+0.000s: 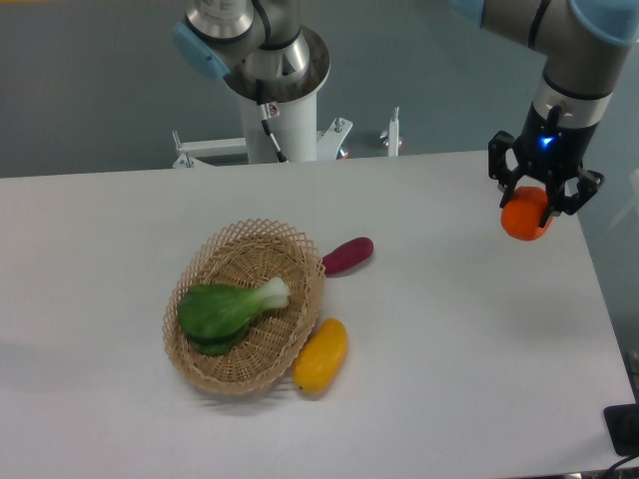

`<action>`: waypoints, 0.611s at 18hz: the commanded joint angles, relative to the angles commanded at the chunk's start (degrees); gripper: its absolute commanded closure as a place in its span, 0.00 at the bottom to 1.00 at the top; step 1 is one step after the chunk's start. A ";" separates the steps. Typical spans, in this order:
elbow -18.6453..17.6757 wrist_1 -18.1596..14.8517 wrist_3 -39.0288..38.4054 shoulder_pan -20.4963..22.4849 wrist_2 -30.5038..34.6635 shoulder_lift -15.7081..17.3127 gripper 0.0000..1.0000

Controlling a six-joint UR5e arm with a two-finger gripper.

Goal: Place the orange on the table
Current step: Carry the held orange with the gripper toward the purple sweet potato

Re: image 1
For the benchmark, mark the yellow mango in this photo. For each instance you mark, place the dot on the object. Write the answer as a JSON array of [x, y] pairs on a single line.
[[321, 358]]

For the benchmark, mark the silver robot base joint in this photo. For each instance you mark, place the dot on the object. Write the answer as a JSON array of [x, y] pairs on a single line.
[[260, 49]]

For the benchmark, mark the woven wicker basket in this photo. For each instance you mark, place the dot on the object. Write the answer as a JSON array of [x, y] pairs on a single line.
[[248, 254]]

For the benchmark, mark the white pedestal base frame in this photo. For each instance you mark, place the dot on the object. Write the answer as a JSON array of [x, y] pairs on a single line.
[[330, 144]]

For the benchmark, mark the green bok choy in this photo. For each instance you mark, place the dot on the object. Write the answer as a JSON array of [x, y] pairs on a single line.
[[216, 317]]

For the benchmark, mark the black device at table edge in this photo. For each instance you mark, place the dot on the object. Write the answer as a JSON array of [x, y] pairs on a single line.
[[622, 424]]

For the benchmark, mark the orange fruit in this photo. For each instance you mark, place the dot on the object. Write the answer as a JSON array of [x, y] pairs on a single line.
[[521, 216]]

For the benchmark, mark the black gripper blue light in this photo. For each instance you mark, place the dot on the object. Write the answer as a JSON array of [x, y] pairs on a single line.
[[550, 154]]

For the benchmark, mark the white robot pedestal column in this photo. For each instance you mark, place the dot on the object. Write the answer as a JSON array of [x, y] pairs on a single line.
[[294, 127]]

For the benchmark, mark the purple sweet potato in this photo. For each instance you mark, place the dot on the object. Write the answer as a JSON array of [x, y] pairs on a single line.
[[348, 256]]

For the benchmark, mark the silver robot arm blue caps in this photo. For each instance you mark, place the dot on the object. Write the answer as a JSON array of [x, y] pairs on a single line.
[[586, 45]]

